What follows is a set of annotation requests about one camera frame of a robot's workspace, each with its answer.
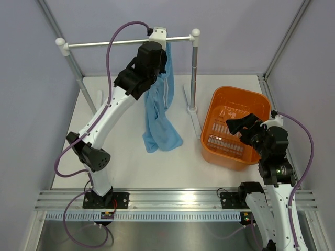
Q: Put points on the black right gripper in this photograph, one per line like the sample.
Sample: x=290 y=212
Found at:
x=251 y=121

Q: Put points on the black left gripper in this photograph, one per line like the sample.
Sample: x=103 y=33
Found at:
x=162 y=57

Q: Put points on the light blue shorts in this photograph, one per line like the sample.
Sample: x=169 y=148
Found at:
x=160 y=134

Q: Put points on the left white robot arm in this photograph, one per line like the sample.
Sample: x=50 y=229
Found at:
x=129 y=85

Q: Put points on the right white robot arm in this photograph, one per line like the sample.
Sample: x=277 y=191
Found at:
x=274 y=207

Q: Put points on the orange plastic laundry basket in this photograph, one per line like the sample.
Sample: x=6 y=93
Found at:
x=220 y=137

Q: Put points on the silver clothes rack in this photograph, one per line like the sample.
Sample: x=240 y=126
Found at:
x=189 y=90

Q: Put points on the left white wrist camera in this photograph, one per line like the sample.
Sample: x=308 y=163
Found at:
x=159 y=35

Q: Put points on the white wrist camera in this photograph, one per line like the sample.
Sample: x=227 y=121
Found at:
x=159 y=35
x=276 y=120

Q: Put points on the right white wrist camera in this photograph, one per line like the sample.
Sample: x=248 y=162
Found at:
x=276 y=120

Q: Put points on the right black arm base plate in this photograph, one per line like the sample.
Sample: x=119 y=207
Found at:
x=231 y=199

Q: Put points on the aluminium frame post left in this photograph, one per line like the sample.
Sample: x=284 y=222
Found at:
x=47 y=13

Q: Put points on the aluminium frame post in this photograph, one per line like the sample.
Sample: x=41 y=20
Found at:
x=47 y=13
x=284 y=42

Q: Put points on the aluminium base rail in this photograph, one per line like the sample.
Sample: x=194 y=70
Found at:
x=137 y=200

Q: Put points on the aluminium frame post right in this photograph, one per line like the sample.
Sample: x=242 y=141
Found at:
x=284 y=42

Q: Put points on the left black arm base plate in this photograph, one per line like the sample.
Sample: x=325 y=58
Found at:
x=120 y=200

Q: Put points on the white slotted cable duct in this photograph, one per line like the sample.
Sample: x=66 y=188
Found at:
x=229 y=216

